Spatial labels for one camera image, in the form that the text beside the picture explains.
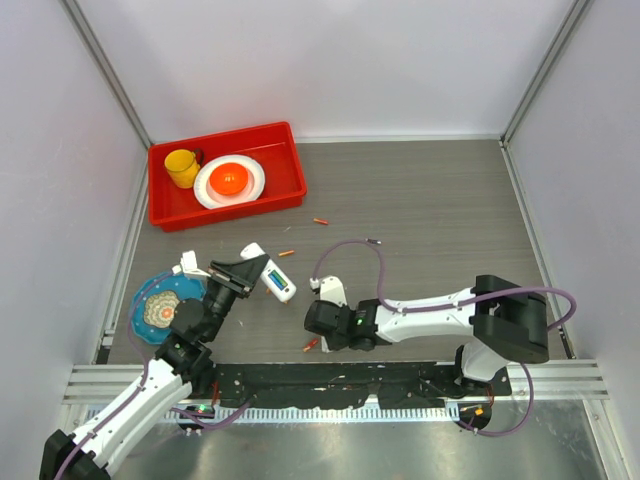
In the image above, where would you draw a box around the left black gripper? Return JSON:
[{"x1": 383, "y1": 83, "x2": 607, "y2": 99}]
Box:
[{"x1": 203, "y1": 253, "x2": 268, "y2": 341}]

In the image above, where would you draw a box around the blue battery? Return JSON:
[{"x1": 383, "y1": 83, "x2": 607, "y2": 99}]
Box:
[{"x1": 267, "y1": 271, "x2": 288, "y2": 292}]

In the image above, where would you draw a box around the green battery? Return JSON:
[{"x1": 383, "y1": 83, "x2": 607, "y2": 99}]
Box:
[{"x1": 269, "y1": 269, "x2": 290, "y2": 291}]

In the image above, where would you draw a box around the white remote control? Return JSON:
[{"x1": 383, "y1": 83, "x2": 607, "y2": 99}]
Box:
[{"x1": 240, "y1": 242, "x2": 297, "y2": 303}]

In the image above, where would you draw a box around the white battery cover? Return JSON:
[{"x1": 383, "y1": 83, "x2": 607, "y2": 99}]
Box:
[{"x1": 320, "y1": 337, "x2": 331, "y2": 353}]

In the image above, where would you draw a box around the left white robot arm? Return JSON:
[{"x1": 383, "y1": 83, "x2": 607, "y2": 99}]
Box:
[{"x1": 39, "y1": 253, "x2": 270, "y2": 479}]

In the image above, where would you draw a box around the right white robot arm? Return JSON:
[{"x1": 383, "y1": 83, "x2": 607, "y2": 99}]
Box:
[{"x1": 304, "y1": 275, "x2": 549, "y2": 395}]

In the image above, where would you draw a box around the red orange battery lower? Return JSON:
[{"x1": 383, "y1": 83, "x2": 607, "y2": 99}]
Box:
[{"x1": 302, "y1": 338, "x2": 320, "y2": 352}]

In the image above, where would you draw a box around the white paper plate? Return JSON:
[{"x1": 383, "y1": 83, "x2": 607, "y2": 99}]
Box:
[{"x1": 193, "y1": 155, "x2": 266, "y2": 210}]

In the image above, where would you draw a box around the orange bowl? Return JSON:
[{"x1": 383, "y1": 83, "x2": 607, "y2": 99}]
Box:
[{"x1": 209, "y1": 162, "x2": 249, "y2": 196}]

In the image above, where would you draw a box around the red plastic bin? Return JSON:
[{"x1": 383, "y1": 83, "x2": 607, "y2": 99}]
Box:
[{"x1": 147, "y1": 122, "x2": 307, "y2": 232}]

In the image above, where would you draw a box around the blue patterned plate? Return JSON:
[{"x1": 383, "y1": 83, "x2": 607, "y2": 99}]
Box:
[{"x1": 129, "y1": 272, "x2": 205, "y2": 346}]

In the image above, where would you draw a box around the yellow mug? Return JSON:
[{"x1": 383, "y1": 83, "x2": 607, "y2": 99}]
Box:
[{"x1": 164, "y1": 149, "x2": 204, "y2": 189}]

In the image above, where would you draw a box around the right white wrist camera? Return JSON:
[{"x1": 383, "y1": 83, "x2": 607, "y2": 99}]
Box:
[{"x1": 309, "y1": 276, "x2": 348, "y2": 307}]

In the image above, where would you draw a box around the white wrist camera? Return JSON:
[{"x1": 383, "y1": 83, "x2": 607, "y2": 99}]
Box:
[
  {"x1": 309, "y1": 276, "x2": 348, "y2": 307},
  {"x1": 171, "y1": 250, "x2": 210, "y2": 280}
]

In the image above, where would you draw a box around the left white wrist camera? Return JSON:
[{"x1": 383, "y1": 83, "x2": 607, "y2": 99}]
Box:
[{"x1": 171, "y1": 250, "x2": 210, "y2": 280}]

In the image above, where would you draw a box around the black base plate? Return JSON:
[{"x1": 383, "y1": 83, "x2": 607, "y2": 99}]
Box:
[{"x1": 191, "y1": 362, "x2": 512, "y2": 410}]

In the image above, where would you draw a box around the white slotted cable duct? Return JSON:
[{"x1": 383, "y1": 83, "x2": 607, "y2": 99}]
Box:
[{"x1": 159, "y1": 403, "x2": 460, "y2": 424}]

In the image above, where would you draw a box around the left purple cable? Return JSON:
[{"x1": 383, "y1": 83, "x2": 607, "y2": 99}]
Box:
[{"x1": 52, "y1": 269, "x2": 254, "y2": 480}]

